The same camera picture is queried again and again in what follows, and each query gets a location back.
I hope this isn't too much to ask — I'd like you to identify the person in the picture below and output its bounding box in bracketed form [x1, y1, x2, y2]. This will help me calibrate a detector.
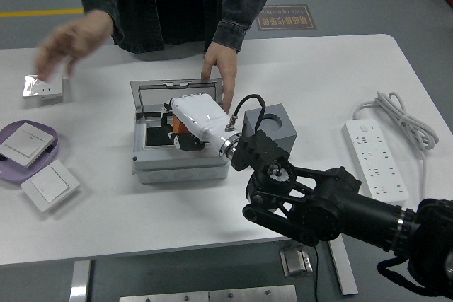
[62, 0, 276, 54]

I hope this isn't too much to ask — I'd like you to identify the purple tray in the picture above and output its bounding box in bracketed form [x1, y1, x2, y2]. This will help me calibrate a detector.
[0, 120, 60, 185]

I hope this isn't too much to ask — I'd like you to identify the person's right hand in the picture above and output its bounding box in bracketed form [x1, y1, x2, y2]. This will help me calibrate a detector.
[35, 9, 115, 81]

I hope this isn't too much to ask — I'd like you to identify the metal floor box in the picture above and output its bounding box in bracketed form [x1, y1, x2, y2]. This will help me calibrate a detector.
[279, 245, 315, 277]

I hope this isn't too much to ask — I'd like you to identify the white power strip cord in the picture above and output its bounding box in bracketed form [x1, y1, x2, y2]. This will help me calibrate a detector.
[352, 91, 440, 204]

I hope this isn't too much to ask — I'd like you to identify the black floor cable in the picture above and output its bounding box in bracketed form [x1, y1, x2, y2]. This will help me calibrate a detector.
[312, 245, 320, 302]

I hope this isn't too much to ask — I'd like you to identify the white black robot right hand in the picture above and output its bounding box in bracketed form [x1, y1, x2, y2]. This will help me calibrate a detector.
[161, 93, 234, 152]

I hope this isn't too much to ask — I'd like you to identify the brown floor sign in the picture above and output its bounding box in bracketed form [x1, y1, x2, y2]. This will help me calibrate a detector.
[256, 4, 317, 32]

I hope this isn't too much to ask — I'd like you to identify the yellow floor tape line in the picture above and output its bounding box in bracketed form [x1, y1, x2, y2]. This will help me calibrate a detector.
[0, 8, 85, 19]

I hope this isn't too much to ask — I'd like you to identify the metal base plate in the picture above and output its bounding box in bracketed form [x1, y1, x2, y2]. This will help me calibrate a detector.
[208, 284, 298, 302]
[119, 290, 210, 302]

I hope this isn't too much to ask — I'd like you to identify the white table leg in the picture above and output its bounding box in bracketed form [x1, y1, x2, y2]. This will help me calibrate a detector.
[327, 238, 359, 296]
[69, 260, 92, 302]

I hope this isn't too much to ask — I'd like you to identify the white wall socket in plastic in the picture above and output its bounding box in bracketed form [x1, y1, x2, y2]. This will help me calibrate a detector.
[23, 73, 64, 102]

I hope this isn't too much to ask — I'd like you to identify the white power strip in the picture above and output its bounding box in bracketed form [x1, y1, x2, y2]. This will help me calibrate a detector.
[341, 120, 410, 207]

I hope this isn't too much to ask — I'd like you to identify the orange cylinder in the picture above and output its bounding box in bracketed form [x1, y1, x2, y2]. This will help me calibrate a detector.
[171, 113, 199, 138]

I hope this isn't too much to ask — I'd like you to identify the white wall switch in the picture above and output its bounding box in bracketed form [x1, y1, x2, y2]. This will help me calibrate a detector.
[20, 159, 81, 214]
[0, 122, 59, 168]

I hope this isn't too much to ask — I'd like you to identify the person's left hand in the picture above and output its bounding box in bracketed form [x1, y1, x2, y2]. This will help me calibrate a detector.
[200, 41, 239, 112]

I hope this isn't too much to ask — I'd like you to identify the grey cube with round hole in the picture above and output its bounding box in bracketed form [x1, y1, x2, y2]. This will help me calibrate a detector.
[243, 103, 297, 157]

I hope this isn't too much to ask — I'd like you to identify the grey junction box clear lid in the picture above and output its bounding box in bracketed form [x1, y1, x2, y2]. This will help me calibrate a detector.
[130, 78, 231, 185]

